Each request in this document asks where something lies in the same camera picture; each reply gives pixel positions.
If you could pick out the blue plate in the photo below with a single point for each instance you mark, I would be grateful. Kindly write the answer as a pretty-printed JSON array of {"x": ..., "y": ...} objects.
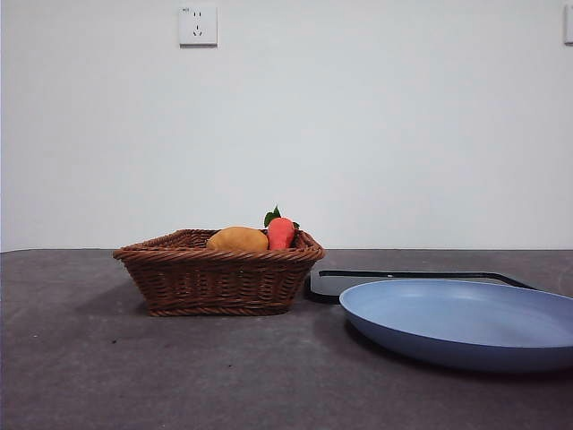
[{"x": 456, "y": 322}]

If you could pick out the orange carrot with green leaves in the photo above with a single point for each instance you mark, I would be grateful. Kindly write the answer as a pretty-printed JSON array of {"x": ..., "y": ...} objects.
[{"x": 280, "y": 234}]

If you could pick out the yellow-brown potato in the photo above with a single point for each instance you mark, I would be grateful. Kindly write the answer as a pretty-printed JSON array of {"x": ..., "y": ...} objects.
[{"x": 237, "y": 239}]

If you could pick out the black glass cooktop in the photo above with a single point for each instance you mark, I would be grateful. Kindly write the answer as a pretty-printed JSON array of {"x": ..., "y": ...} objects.
[{"x": 329, "y": 284}]

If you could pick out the brown wicker basket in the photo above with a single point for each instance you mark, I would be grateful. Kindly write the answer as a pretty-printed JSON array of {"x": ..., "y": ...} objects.
[{"x": 210, "y": 282}]

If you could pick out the white wall socket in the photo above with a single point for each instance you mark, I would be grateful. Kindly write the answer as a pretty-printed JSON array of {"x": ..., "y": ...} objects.
[{"x": 198, "y": 26}]

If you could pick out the white wall plate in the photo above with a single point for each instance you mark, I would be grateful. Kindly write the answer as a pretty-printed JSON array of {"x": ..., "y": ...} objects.
[{"x": 568, "y": 24}]

